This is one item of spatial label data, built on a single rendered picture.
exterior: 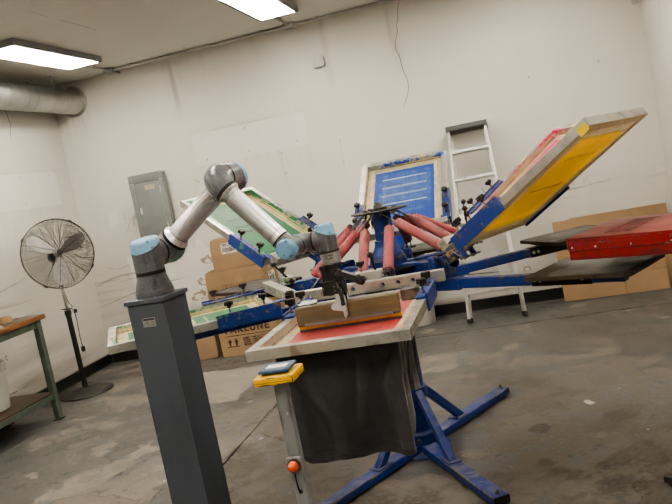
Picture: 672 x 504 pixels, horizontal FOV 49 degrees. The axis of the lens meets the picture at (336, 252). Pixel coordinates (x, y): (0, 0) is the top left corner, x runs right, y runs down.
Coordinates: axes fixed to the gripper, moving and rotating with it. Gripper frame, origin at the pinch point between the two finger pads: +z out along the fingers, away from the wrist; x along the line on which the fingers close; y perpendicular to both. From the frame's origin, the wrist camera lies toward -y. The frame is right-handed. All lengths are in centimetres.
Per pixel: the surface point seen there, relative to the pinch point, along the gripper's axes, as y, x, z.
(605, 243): -98, -25, -5
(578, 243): -89, -30, -6
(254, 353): 26.8, 35.8, 1.5
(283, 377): 10, 60, 5
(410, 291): -21.7, -21.1, -0.3
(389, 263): -7, -70, -7
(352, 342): -8.2, 36.0, 3.2
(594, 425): -86, -116, 103
